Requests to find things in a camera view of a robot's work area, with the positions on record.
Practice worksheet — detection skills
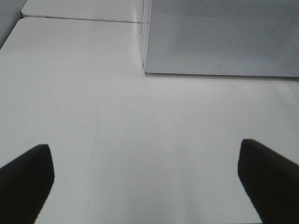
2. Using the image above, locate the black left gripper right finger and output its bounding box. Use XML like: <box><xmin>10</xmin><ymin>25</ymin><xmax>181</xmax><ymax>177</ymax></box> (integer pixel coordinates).
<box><xmin>237</xmin><ymin>139</ymin><xmax>299</xmax><ymax>224</ymax></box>

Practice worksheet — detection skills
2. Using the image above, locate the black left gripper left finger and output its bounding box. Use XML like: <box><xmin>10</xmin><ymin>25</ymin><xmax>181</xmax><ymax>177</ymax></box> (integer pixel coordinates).
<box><xmin>0</xmin><ymin>144</ymin><xmax>55</xmax><ymax>224</ymax></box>

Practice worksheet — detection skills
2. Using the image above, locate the white microwave door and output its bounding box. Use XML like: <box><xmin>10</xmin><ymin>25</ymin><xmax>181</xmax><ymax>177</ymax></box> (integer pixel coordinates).
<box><xmin>143</xmin><ymin>0</ymin><xmax>299</xmax><ymax>77</ymax></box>

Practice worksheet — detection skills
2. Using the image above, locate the white microwave oven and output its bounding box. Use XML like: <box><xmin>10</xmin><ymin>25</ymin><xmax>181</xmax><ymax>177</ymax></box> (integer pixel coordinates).
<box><xmin>139</xmin><ymin>0</ymin><xmax>299</xmax><ymax>77</ymax></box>

